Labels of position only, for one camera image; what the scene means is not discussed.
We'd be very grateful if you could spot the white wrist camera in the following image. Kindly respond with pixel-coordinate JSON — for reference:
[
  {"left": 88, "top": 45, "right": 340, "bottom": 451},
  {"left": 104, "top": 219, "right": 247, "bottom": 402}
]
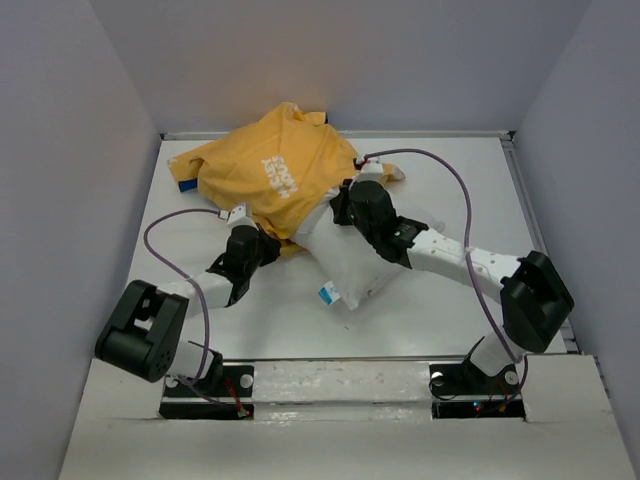
[
  {"left": 226, "top": 203, "right": 255, "bottom": 229},
  {"left": 354, "top": 159, "right": 385, "bottom": 184}
]

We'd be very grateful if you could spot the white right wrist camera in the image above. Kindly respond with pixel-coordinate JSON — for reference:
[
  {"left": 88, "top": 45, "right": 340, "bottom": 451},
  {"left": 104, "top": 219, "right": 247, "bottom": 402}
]
[{"left": 354, "top": 159, "right": 385, "bottom": 184}]

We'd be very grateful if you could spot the white front board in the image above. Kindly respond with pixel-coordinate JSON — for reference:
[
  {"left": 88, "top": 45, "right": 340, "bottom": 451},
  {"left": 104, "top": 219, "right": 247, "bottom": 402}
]
[{"left": 61, "top": 355, "right": 635, "bottom": 479}]

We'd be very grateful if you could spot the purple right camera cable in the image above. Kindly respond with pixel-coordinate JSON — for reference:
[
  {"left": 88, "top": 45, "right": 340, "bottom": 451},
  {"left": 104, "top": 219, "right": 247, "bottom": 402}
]
[{"left": 367, "top": 148, "right": 529, "bottom": 401}]

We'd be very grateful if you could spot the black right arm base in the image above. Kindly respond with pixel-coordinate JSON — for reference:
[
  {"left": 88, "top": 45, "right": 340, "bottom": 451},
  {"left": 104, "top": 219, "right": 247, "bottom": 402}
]
[{"left": 428, "top": 357, "right": 529, "bottom": 420}]

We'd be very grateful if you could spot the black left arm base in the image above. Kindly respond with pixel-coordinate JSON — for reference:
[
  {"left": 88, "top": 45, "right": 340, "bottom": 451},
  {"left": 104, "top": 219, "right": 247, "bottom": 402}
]
[{"left": 159, "top": 352, "right": 255, "bottom": 421}]

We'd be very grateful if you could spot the yellow pillowcase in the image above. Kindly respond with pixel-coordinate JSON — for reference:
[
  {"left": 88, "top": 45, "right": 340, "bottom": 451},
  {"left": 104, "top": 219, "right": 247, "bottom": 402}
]
[{"left": 167, "top": 101, "right": 361, "bottom": 256}]

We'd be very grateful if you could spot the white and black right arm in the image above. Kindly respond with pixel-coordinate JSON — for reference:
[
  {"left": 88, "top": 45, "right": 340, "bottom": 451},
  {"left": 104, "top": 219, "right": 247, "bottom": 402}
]
[{"left": 330, "top": 180, "right": 575, "bottom": 392}]

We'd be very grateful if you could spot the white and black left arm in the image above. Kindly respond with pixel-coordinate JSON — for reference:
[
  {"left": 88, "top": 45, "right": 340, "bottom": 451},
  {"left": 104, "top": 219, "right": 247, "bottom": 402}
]
[{"left": 94, "top": 225, "right": 281, "bottom": 395}]

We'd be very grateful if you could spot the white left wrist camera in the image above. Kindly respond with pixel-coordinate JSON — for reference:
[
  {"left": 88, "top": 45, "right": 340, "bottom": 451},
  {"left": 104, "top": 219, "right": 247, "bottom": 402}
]
[{"left": 226, "top": 203, "right": 255, "bottom": 229}]

